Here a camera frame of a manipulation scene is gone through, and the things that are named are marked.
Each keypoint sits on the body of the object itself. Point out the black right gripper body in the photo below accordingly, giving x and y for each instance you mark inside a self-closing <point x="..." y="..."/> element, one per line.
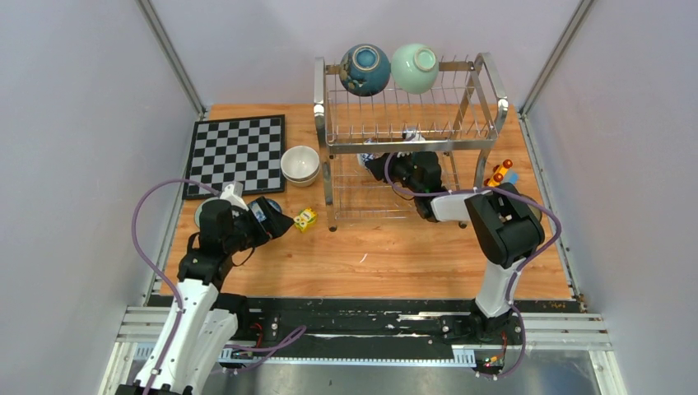
<point x="402" y="169"/>

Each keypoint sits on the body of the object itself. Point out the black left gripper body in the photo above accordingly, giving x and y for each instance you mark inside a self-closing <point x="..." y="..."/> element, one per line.
<point x="247" y="232"/>

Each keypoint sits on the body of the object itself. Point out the cream bowl green leaf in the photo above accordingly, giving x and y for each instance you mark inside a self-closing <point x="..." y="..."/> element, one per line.
<point x="302" y="183"/>

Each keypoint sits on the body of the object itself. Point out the plain cream bowl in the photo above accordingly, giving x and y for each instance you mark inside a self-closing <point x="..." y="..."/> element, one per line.
<point x="300" y="163"/>

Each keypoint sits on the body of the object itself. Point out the white blue floral bowl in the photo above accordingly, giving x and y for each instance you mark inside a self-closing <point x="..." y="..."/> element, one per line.
<point x="275" y="205"/>

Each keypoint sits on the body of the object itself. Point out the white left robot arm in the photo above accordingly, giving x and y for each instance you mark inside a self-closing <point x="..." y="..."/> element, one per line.
<point x="202" y="318"/>

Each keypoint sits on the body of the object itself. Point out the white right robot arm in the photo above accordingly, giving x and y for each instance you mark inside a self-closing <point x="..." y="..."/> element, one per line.
<point x="507" y="229"/>

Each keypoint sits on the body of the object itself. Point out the steel two-tier dish rack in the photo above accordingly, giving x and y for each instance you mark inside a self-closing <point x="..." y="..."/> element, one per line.
<point x="459" y="118"/>

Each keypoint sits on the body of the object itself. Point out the yellow green toy block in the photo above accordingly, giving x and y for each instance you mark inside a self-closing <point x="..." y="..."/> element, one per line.
<point x="305" y="219"/>

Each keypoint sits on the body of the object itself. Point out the teal white striped bowl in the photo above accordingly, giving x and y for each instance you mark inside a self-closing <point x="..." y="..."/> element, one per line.
<point x="414" y="135"/>

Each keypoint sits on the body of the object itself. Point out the black white chessboard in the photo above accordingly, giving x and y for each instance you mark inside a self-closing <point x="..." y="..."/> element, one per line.
<point x="243" y="150"/>

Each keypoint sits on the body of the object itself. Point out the orange blue toy car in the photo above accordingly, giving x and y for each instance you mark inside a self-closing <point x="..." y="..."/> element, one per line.
<point x="502" y="173"/>

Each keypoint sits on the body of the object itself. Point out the dark blue glazed bowl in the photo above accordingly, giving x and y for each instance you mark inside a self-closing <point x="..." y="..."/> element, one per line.
<point x="364" y="70"/>

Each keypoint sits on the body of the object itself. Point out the mint green glazed bowl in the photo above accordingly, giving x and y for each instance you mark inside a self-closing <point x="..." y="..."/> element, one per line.
<point x="414" y="68"/>

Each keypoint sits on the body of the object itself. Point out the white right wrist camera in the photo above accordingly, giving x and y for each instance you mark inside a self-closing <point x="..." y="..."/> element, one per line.
<point x="411" y="136"/>

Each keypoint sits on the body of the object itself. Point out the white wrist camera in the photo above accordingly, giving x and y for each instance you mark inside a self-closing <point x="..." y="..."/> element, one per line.
<point x="232" y="193"/>
<point x="411" y="136"/>

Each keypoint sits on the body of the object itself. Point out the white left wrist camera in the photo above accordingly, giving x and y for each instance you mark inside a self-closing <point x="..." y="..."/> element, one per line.
<point x="232" y="193"/>

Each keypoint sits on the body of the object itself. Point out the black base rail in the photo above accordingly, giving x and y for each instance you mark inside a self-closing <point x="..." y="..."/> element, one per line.
<point x="369" y="329"/>

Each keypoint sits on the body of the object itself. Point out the aluminium right frame post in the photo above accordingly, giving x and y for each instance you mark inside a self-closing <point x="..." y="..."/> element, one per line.
<point x="566" y="37"/>

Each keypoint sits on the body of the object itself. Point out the aluminium frame post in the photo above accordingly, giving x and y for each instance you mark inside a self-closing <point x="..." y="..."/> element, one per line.
<point x="158" y="29"/>
<point x="566" y="37"/>

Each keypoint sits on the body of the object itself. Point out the aluminium left frame post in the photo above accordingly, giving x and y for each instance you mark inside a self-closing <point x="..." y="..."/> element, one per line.
<point x="158" y="29"/>

